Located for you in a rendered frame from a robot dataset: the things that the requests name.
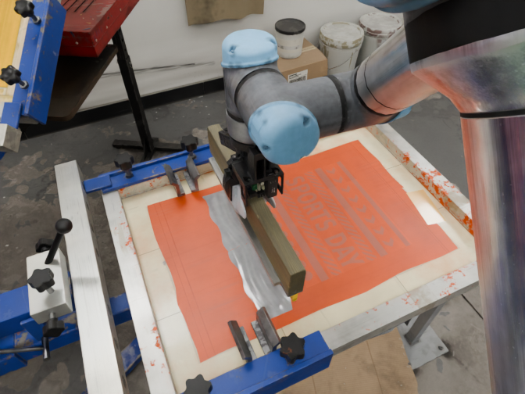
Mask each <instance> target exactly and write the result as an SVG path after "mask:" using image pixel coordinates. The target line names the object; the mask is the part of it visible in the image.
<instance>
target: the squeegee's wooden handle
mask: <svg viewBox="0 0 525 394"><path fill-rule="evenodd" d="M222 130H223V129H222V128H221V126H220V125H219V124H215V125H212V126H209V127H208V128H207V131H208V138H209V150H210V152H211V154H212V157H214V158H215V160H216V162H217V163H218V165H219V167H220V169H221V171H222V173H223V175H224V169H227V167H228V164H227V161H228V160H229V159H230V155H233V154H235V153H236V152H234V151H233V150H231V149H229V148H228V147H226V146H224V145H221V143H220V136H219V131H222ZM244 206H245V204H244ZM245 211H246V217H247V219H248V222H249V223H250V225H251V227H252V229H253V231H254V232H255V235H256V237H257V238H258V240H259V242H260V244H261V246H262V247H263V249H264V251H265V253H266V255H267V257H268V259H269V260H270V262H271V264H272V266H273V269H274V270H275V271H276V273H277V276H278V277H279V279H280V284H281V286H282V288H283V290H284V292H285V293H286V295H287V297H290V296H293V295H295V294H298V293H300V292H302V291H303V287H304V282H305V274H306V269H305V268H304V266H303V265H302V262H301V261H300V259H299V258H298V256H297V254H296V252H295V251H294V249H293V248H292V246H291V244H290V242H289V241H288V239H287V237H286V236H285V234H284V232H283V231H282V229H281V228H280V225H279V224H278V223H277V220H276V219H275V217H274V215H273V214H272V212H271V211H270V208H269V207H268V205H267V204H266V202H265V200H264V199H263V197H260V198H257V196H256V197H253V198H251V199H248V206H245Z"/></svg>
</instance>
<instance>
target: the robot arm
mask: <svg viewBox="0 0 525 394"><path fill-rule="evenodd" d="M357 1H358V2H361V3H362V4H365V5H369V6H372V7H374V8H376V9H379V10H380V11H383V12H386V13H402V14H403V20H404V25H403V26H402V27H401V28H400V29H398V30H397V31H396V32H395V33H394V34H393V35H392V36H390V37H389V39H387V40H386V41H385V43H383V44H382V45H381V46H380V47H379V48H378V49H377V50H375V51H374V52H373V53H372V54H371V55H370V56H369V57H367V58H366V59H365V60H364V61H363V62H362V63H361V64H360V65H358V66H357V67H356V68H355V69H354V70H350V71H347V72H343V73H336V74H331V75H327V76H323V77H317V78H313V79H308V80H304V81H297V82H293V83H288V81H287V80H286V79H285V77H284V76H283V74H282V73H281V72H280V71H279V70H278V67H277V60H278V59H279V55H278V54H277V41H276V39H275V38H274V36H273V35H271V34H269V33H267V32H265V31H263V30H256V29H245V30H238V31H235V32H233V33H231V34H229V35H228V36H227V37H226V38H225V39H224V40H223V44H222V60H223V61H222V62H221V66H222V67H223V81H224V90H225V99H226V114H227V127H226V128H224V129H223V130H222V131H219V136H220V143H221V145H224V146H226V147H228V148H229V149H231V150H233V151H234V152H236V153H235V154H233V155H230V159H229V160H228V161H227V164H228V167H227V169H224V175H223V187H224V190H225V192H226V193H227V196H228V198H229V200H230V202H231V204H232V206H233V208H234V210H235V211H236V212H237V213H238V214H239V215H240V216H242V217H243V218H246V211H245V206H248V199H251V198H253V197H256V196H257V198H260V197H263V199H264V200H265V202H268V203H269V204H270V205H271V206H272V207H273V208H276V203H275V201H274V199H273V197H274V196H276V195H277V189H278V190H279V192H280V193H281V194H283V189H284V172H283V171H282V169H281V168H280V167H279V165H289V164H293V163H297V162H299V161H300V159H301V158H302V157H304V156H308V155H309V154H310V153H311V152H312V151H313V150H314V148H315V147H316V146H317V143H318V141H319V138H323V137H326V136H331V135H334V134H339V133H342V132H346V131H352V130H355V129H359V128H363V127H368V126H372V125H376V124H388V123H390V122H392V121H394V120H397V119H399V118H402V117H404V116H406V115H407V114H409V112H410V111H411V108H412V107H413V106H414V104H416V103H418V102H420V101H421V100H423V99H425V98H427V97H429V96H431V95H433V94H435V93H437V92H440V93H442V94H443V95H445V96H446V97H448V98H449V99H450V100H451V101H452V103H453V104H454V105H455V107H456V108H457V109H458V111H459V112H460V120H461V127H462V139H463V147H464V154H465V161H466V174H467V181H468V189H469V195H470V208H471V216H472V222H473V236H474V243H475V250H476V257H477V270H478V277H479V284H480V297H481V305H482V311H483V319H484V332H485V338H486V346H487V359H488V366H489V373H490V380H491V394H525V0H357ZM278 164H279V165H278ZM279 176H280V177H281V185H280V184H279V183H278V177H279ZM243 194H245V196H244V195H243ZM244 204H245V206H244Z"/></svg>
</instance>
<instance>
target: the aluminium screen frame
mask: <svg viewBox="0 0 525 394"><path fill-rule="evenodd" d="M366 129H367V130H368V131H369V132H370V133H371V134H372V135H373V136H374V137H375V138H376V139H377V140H378V141H379V142H380V143H381V144H382V145H383V146H384V147H385V148H386V149H387V150H388V151H389V152H390V153H391V154H392V155H393V156H394V157H395V158H396V159H397V160H398V161H399V162H400V163H401V164H402V165H403V166H404V167H405V168H406V169H407V171H408V172H410V173H411V175H412V176H414V178H415V179H417V180H418V182H419V183H421V185H422V186H424V187H425V189H426V190H428V192H429V193H430V194H432V196H433V197H435V199H436V200H437V201H439V203H440V204H442V205H443V207H444V208H446V210H447V211H448V212H450V214H451V215H452V216H453V217H454V218H455V219H456V220H457V221H458V222H459V223H460V224H461V225H462V226H463V227H464V228H465V229H466V230H467V231H468V232H469V233H470V234H471V235H472V236H473V222H472V216H471V208H470V201H469V200H468V199H467V198H466V197H465V196H464V195H463V194H462V193H461V192H460V191H459V190H458V189H457V188H456V187H455V186H454V185H452V184H451V183H450V182H449V181H448V180H447V179H446V178H445V177H444V176H443V175H442V174H441V173H440V172H438V171H437V170H436V169H435V168H434V167H433V166H432V165H431V164H430V163H429V162H428V161H427V160H426V159H424V158H423V157H422V156H421V155H420V154H419V153H418V152H417V151H416V150H415V149H414V148H413V147H412V146H411V145H410V144H409V143H408V142H407V141H406V140H405V139H404V138H403V137H402V136H401V135H400V134H398V133H397V132H396V131H395V130H394V129H393V128H392V127H391V126H390V125H389V124H376V125H372V126H368V127H366ZM196 167H197V169H198V172H199V173H200V175H203V174H207V173H210V172H213V171H214V170H213V168H212V167H211V165H210V163H204V164H202V165H198V166H196ZM169 184H170V181H169V179H168V177H167V175H165V176H161V177H157V178H154V179H151V180H149V181H144V182H141V183H138V184H133V185H131V186H128V187H125V188H121V189H117V190H115V191H112V192H107V193H105V194H103V192H102V190H101V193H102V198H103V202H104V205H105V211H106V215H107V218H108V222H109V227H110V231H111V234H112V239H113V243H114V246H115V250H116V256H117V259H118V263H119V266H120V272H121V275H122V279H123V284H124V288H125V291H126V294H127V301H128V304H129V307H130V313H131V316H132V320H133V323H134V329H135V332H136V336H137V342H138V345H139V349H140V352H141V358H142V361H143V364H144V368H145V373H146V377H147V380H148V387H149V390H150V393H151V394H177V390H176V387H175V384H174V381H173V376H172V374H171V370H170V366H169V363H168V360H167V357H166V352H165V349H164V346H163V341H162V338H161V335H160V332H159V328H158V325H157V322H156V319H155V314H154V311H153V308H152V303H151V300H150V297H149V294H148V290H147V286H146V284H145V279H144V275H143V273H142V269H141V265H140V262H139V259H138V254H137V251H136V248H135V245H134V240H133V238H132V234H131V232H130V227H129V224H128V221H127V216H126V213H125V210H124V207H123V202H122V199H125V198H128V197H131V196H134V195H138V194H141V193H144V192H148V191H151V190H154V189H157V188H161V187H164V186H167V185H169ZM479 285H480V284H479V277H478V270H477V261H474V262H472V263H470V264H468V265H466V266H464V267H461V268H459V269H457V270H454V271H453V272H451V273H449V274H446V275H444V276H442V277H440V278H437V279H435V280H433V281H431V282H428V283H426V284H425V285H422V286H420V287H418V288H415V289H413V290H412V291H409V292H407V293H405V294H403V295H400V296H398V297H396V298H394V299H391V300H389V301H387V302H386V303H383V304H380V305H379V306H376V307H374V308H372V309H370V310H367V311H366V312H364V313H361V314H359V315H357V316H355V317H352V318H350V319H348V320H346V321H343V322H341V323H340V324H337V325H334V326H333V327H331V328H328V329H327V330H324V331H322V332H320V333H321V335H322V336H323V338H324V340H325V342H326V344H327V345H328V347H329V349H332V351H333V353H334V354H333V356H335V355H337V354H339V353H341V352H343V351H345V350H346V349H349V348H352V347H353V346H356V345H358V344H359V343H361V342H364V341H366V340H367V339H369V338H372V337H374V336H376V335H379V334H380V333H382V332H384V331H386V330H388V329H390V328H393V327H394V326H397V325H399V324H401V323H403V322H405V321H407V320H409V319H411V318H413V317H415V316H418V315H420V314H422V313H424V312H426V311H428V310H430V309H432V308H434V307H436V306H438V305H441V304H442V303H445V302H447V301H449V300H450V299H453V298H455V297H456V296H459V295H461V294H463V293H465V292H468V291H469V290H471V289H473V288H476V287H477V286H479Z"/></svg>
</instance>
